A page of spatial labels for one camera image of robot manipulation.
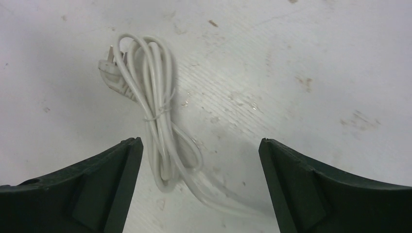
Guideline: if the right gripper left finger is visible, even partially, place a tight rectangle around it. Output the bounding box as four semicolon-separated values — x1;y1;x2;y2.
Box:
0;137;143;233

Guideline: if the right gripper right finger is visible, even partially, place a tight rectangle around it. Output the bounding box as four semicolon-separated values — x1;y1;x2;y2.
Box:
258;138;412;233

